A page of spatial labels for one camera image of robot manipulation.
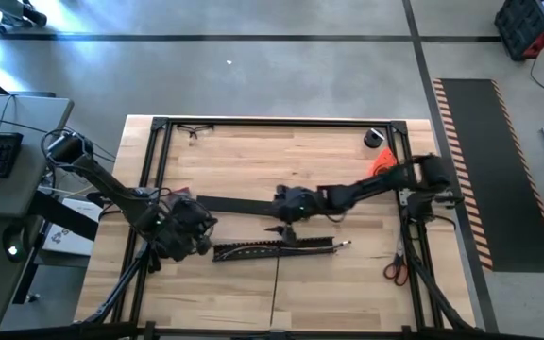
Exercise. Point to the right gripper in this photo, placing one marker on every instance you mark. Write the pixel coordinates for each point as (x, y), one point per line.
(295, 205)

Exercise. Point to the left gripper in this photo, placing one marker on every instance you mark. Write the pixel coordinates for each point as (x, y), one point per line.
(182, 231)

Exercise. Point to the black duct cover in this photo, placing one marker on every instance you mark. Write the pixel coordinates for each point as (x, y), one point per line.
(234, 205)

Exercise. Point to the long black zip tie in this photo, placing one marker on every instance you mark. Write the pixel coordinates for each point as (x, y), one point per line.
(275, 293)

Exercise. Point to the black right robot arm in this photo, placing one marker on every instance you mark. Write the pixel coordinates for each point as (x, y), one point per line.
(371, 186)

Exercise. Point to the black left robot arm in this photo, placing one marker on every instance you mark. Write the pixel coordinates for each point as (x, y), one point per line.
(107, 181)

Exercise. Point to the clear safety glasses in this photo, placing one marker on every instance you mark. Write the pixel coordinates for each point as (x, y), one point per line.
(194, 130)

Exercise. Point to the black round cup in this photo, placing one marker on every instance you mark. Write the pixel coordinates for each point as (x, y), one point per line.
(372, 139)

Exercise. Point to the white cardboard box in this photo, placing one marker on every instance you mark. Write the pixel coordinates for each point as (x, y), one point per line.
(64, 236)

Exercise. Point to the black computer mouse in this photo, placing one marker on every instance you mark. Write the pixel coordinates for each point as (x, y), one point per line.
(17, 241)

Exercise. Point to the grey desk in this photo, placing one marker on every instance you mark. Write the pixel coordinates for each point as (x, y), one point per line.
(26, 141)

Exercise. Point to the black hazard-striped floor mat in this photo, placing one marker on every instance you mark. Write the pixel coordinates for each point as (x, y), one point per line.
(513, 226)

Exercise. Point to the grey metal stand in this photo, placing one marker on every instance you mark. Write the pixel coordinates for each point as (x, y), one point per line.
(12, 11)

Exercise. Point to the black and red tool case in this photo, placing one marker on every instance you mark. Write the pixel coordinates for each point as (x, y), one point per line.
(527, 26)

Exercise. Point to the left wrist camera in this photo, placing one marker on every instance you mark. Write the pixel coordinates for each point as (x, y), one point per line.
(204, 245)

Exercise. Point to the black aluminium table frame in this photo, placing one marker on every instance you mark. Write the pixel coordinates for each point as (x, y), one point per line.
(277, 122)

